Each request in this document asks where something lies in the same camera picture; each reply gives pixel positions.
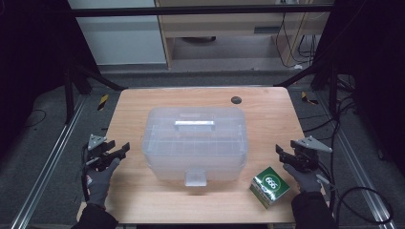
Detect black curtain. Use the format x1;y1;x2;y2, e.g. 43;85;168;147
313;0;405;176
0;0;96;160

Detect thin black floor cable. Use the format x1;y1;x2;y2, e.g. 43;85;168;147
23;109;48;129

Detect white cabinet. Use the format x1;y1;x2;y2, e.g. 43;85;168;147
67;0;167;66

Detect looped black floor cable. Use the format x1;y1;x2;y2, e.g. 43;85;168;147
335;186;394;225

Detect left hand-held gripper cable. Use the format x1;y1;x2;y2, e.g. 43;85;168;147
80;142;92;203

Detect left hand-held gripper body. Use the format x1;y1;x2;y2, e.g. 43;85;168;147
83;134;119;172

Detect clear plastic storage box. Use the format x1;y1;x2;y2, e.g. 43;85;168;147
141;106;249;188

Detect hand-held gripper cable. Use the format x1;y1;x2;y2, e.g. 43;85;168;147
316;158;337;211
80;142;92;203

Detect green and white carton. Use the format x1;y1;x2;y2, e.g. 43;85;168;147
248;166;291;210

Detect black metal stand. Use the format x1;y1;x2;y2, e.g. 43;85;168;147
63;61;127;125
273;60;339;118

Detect right hand-held gripper cable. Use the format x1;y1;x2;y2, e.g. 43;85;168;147
316;158;337;211

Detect hanging black desk cables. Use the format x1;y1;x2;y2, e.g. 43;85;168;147
275;12;319;69

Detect aluminium floor rail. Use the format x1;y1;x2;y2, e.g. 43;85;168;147
9;94;88;229
314;92;397;229

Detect yellow and black tape strip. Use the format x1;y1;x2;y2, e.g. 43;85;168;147
301;91;319;106
96;94;110;112

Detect black horizontal metal bar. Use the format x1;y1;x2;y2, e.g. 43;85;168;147
71;4;335;17

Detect person's left hand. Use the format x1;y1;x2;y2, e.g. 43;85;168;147
85;157;121;208

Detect person's right hand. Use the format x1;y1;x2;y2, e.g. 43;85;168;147
282;163;322;194

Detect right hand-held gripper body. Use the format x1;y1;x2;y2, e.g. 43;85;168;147
289;135;333;174

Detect light wooden desk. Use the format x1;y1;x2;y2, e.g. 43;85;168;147
155;0;335;70

